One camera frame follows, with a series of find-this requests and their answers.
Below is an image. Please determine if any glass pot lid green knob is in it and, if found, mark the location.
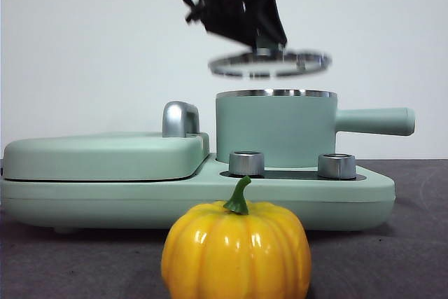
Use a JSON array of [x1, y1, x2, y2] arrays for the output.
[[207, 38, 333, 80]]

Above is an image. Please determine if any yellow plastic pumpkin green stem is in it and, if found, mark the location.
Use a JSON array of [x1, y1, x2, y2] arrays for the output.
[[160, 175, 313, 299]]

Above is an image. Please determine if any mint green hinged griddle lid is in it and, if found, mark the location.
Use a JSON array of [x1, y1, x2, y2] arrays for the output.
[[2, 132, 211, 183]]

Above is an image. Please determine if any silver control knob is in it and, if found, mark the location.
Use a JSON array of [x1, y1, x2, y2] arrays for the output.
[[317, 153, 358, 180], [228, 151, 266, 178]]

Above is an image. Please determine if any mint green breakfast machine base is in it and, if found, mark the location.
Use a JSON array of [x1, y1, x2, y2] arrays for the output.
[[0, 153, 397, 235]]

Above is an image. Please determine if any mint green pot with handle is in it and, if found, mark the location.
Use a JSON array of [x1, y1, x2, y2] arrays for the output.
[[214, 89, 417, 170]]

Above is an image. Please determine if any silver griddle lid handle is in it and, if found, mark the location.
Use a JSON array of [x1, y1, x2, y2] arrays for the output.
[[162, 102, 202, 139]]

